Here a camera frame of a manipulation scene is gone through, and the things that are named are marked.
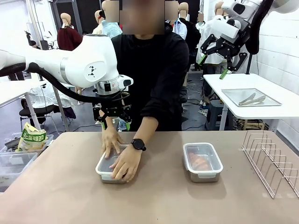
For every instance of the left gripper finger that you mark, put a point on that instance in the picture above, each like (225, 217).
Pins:
(127, 116)
(98, 114)

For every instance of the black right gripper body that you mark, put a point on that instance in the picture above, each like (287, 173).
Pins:
(231, 47)

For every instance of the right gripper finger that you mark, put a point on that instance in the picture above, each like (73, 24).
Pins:
(241, 59)
(206, 50)

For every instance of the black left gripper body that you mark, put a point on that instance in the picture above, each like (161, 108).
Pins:
(112, 109)

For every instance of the perforated metal baking tray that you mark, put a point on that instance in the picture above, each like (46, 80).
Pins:
(252, 96)

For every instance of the metal tongs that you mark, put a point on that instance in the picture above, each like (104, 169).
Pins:
(252, 100)

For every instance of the golden croissant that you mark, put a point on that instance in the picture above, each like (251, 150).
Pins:
(198, 162)

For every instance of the person's left forearm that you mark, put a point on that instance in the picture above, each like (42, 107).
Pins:
(148, 129)

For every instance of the person's right forearm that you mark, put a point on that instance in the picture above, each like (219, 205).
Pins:
(111, 123)

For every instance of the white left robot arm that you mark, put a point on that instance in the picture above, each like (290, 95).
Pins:
(81, 63)

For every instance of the person's right hand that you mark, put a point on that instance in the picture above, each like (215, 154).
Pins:
(112, 142)

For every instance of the person's left hand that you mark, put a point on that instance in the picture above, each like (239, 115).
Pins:
(127, 165)

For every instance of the black tripod stand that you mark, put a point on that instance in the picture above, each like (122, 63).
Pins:
(249, 65)

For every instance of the mannequin in dark coat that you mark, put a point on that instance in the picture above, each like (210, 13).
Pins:
(192, 35)

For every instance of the white side table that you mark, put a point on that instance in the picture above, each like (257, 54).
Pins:
(245, 81)

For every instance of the mannequin in white shirt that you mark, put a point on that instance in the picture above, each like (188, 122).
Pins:
(208, 25)

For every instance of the black wristwatch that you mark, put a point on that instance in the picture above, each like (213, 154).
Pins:
(137, 144)

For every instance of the person in black top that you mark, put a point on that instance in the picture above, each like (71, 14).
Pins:
(158, 70)

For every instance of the grey step stool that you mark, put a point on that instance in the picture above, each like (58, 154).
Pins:
(217, 112)

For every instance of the black chair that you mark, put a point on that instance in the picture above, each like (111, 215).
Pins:
(35, 110)

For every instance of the green yellow snack bag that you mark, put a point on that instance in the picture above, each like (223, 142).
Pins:
(30, 140)

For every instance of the mannequin in light blue shirt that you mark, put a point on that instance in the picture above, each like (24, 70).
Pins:
(112, 29)

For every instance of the mannequin in maroon garment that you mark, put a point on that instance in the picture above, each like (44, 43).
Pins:
(67, 39)

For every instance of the white work table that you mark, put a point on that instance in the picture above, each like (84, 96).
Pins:
(14, 93)

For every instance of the mannequin in cream jacket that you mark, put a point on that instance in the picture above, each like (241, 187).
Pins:
(98, 23)

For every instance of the clear plastic bin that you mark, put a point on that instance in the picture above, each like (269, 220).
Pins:
(14, 165)
(7, 149)

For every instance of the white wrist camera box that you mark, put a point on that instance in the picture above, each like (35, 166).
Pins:
(231, 29)

